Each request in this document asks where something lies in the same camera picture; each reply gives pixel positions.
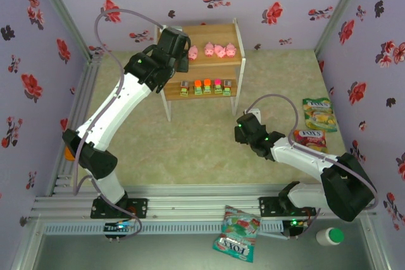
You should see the red Fox's candy bag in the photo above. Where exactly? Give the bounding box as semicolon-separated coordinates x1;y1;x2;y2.
292;129;328;154

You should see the green Fox's candy bag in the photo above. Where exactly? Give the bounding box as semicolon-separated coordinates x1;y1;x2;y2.
302;97;337;132

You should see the teal Fox's candy bag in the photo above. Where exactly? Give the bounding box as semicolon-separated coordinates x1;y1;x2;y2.
211;205;262;264

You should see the white bottle green cap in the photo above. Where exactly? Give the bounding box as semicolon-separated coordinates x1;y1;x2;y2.
315;227;345;247

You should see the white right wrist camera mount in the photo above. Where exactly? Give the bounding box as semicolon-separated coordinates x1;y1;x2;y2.
243;108;262;123

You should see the wooden shelf white frame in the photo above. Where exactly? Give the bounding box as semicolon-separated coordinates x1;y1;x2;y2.
154;18;247;124

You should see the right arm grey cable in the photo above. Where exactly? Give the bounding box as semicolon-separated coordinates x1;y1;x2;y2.
245;94;379;240

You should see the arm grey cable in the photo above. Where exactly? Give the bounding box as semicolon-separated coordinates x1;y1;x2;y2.
245;94;379;240
72;8;167;241

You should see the left arm grey cable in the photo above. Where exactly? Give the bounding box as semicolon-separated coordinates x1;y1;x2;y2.
72;8;167;241

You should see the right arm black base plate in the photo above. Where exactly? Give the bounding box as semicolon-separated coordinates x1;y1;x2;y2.
258;196;317;219

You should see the aluminium side rail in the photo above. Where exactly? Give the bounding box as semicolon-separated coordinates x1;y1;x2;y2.
47;53;104;197

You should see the aluminium mounting rail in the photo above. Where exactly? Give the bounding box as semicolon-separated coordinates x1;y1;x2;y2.
30;184;377;220

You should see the aluminium corner post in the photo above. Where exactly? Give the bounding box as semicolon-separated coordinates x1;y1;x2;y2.
315;0;370;58
30;0;94;59

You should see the white slotted cable duct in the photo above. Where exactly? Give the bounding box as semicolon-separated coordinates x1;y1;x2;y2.
42;223;285;235

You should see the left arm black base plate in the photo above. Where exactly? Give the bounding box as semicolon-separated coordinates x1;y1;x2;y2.
90;198;149;219

